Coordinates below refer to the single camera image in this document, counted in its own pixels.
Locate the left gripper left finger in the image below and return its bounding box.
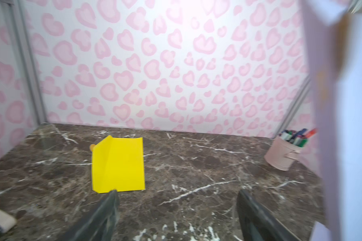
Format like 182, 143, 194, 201
57, 190, 120, 241

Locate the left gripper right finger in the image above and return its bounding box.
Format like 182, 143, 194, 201
236, 189, 299, 241

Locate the yellow envelope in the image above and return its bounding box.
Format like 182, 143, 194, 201
90, 136, 145, 193

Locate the purple envelope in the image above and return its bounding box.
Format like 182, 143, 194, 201
301, 1, 362, 241

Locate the pink pen cup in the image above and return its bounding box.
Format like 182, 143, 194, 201
264, 137, 303, 171

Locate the green marker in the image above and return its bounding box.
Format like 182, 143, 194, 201
296, 139, 308, 148

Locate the blue stapler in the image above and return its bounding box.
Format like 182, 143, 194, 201
0, 205, 18, 240

